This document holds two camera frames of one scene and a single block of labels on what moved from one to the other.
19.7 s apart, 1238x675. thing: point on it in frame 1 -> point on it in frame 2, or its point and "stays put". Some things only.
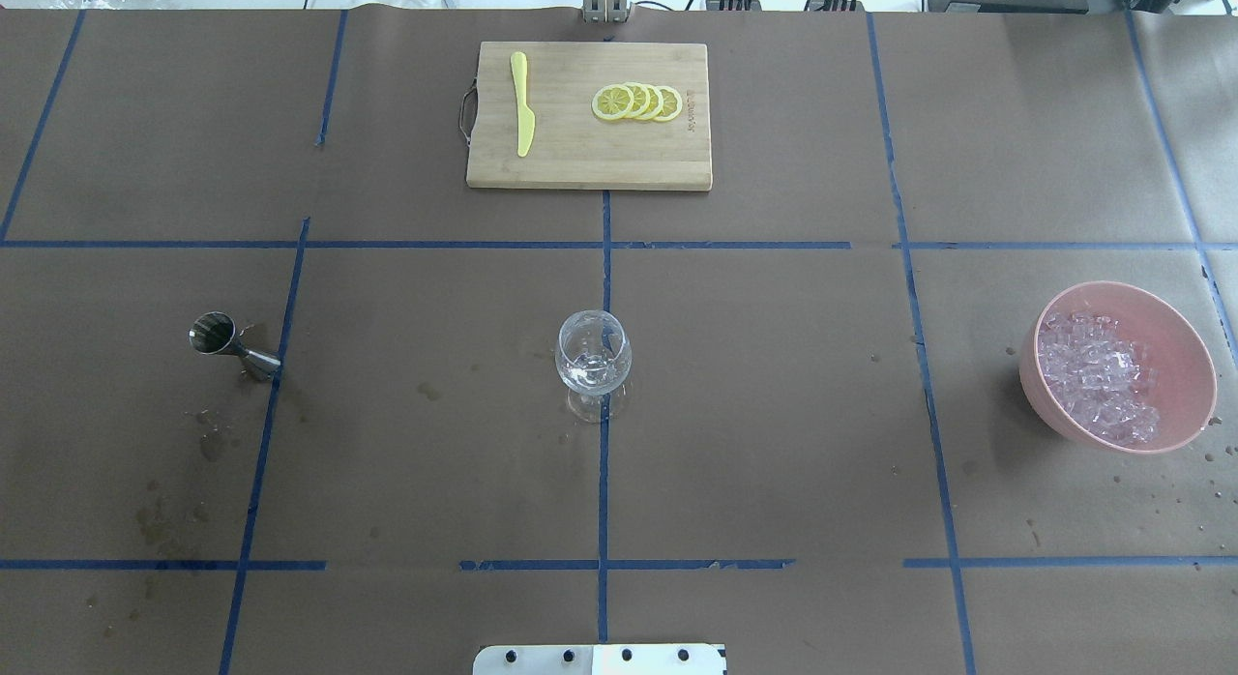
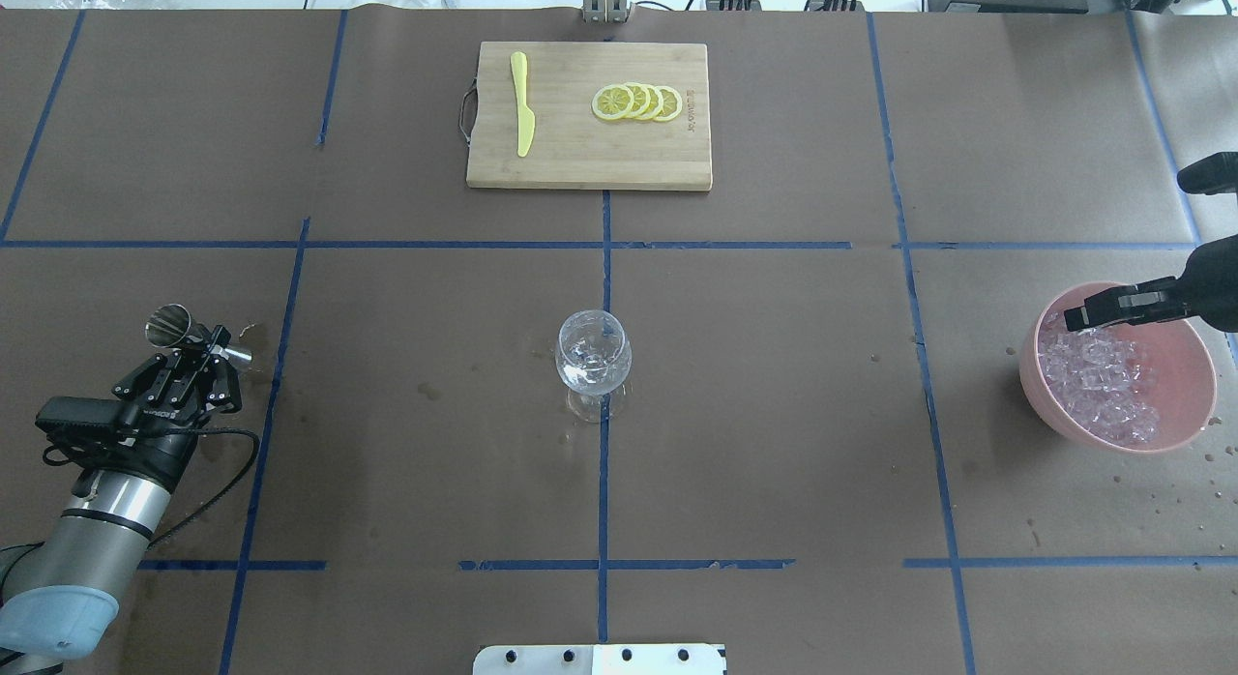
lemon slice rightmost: (672, 103) stays put
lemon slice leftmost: (612, 102) stays put
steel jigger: (215, 333) -> (168, 325)
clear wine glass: (594, 354) stays put
